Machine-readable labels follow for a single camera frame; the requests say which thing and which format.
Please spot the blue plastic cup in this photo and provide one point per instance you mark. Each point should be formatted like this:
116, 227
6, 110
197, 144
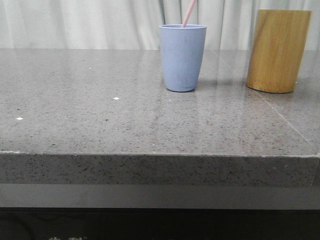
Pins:
182, 50

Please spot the pink chopstick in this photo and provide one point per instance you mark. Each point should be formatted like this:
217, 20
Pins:
188, 13

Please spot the bamboo cylindrical holder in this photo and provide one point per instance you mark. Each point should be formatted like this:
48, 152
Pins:
277, 50

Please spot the white curtain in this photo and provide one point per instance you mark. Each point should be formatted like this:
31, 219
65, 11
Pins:
134, 24

